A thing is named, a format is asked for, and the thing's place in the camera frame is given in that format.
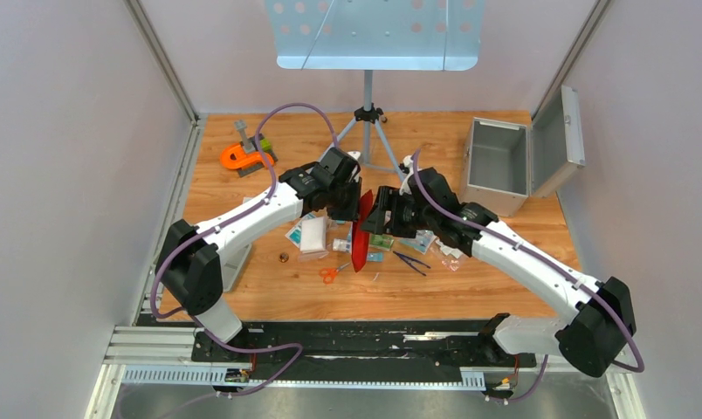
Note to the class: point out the red first aid pouch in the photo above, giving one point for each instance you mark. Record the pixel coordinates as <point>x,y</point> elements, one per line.
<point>360,238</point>

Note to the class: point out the white bandage roll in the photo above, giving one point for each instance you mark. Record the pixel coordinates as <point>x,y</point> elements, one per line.
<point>342,245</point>

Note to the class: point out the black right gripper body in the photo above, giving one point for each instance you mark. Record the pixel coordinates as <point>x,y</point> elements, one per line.
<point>405,216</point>

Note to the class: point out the medical gauze packet teal white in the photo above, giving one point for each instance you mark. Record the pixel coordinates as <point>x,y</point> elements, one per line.
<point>294,234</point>

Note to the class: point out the orange grey toy fixture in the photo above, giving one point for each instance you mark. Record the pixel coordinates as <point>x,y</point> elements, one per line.
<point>242,157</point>

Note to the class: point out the grey metal case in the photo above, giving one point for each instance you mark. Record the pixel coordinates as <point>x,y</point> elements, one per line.
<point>506,163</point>

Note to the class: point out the white gauze pad bag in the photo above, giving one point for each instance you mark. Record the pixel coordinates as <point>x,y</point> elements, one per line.
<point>313,239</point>

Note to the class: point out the blue plastic tweezers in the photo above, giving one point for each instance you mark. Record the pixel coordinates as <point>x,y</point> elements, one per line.
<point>415,264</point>

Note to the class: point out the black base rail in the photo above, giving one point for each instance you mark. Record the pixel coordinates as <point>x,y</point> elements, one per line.
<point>407,351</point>

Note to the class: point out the adhesive tape pack blue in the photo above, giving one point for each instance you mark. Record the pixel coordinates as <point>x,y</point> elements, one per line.
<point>423,240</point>

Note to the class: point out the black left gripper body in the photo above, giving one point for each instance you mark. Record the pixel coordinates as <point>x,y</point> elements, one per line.
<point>345,203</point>

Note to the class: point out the grey plastic tray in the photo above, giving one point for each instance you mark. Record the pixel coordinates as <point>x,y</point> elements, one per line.
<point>233,268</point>

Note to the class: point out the white pads zip bag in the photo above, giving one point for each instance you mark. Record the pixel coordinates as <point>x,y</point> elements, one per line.
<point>449,251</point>

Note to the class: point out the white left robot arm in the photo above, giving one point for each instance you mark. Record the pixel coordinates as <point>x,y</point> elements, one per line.
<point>193,257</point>

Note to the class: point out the green wind oil box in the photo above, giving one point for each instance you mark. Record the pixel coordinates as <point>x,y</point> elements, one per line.
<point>381,242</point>

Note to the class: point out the orange handled scissors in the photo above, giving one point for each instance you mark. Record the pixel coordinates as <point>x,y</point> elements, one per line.
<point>328,275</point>

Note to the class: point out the blue music stand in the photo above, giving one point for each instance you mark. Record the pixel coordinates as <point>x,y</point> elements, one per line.
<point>376,36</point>

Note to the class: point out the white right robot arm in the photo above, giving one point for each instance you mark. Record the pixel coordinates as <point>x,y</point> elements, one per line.
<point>594,326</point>

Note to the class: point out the blue white sachet lower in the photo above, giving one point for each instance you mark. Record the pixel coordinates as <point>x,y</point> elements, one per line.
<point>375,257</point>

